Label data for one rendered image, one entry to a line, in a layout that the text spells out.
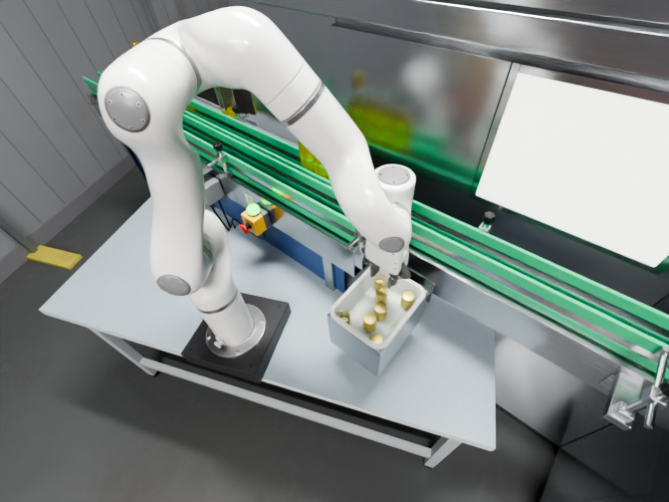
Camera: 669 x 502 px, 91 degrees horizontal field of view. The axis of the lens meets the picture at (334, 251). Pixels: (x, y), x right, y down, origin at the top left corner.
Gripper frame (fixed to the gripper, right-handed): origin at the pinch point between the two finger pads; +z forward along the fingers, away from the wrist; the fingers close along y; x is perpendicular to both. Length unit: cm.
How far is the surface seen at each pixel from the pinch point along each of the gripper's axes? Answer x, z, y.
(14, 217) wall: 76, 78, 257
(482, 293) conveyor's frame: -12.6, 2.0, -21.5
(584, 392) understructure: -35, 49, -61
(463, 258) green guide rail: -14.4, -4.0, -13.7
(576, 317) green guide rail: -15.3, -3.6, -40.0
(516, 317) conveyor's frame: -12.9, 3.9, -30.6
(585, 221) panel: -31.3, -15.1, -31.5
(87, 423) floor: 103, 106, 100
